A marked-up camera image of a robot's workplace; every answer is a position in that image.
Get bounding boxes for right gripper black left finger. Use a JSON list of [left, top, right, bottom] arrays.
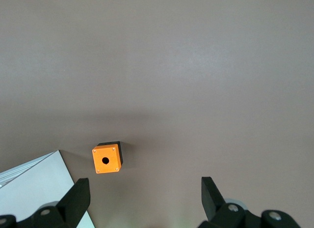
[[0, 178, 91, 228]]

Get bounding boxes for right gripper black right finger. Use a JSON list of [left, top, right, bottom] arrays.
[[197, 176, 302, 228]]

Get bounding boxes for white drawer cabinet housing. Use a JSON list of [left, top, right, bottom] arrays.
[[0, 149, 96, 228]]

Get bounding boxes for orange button enclosure box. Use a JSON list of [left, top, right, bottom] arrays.
[[92, 140, 124, 175]]

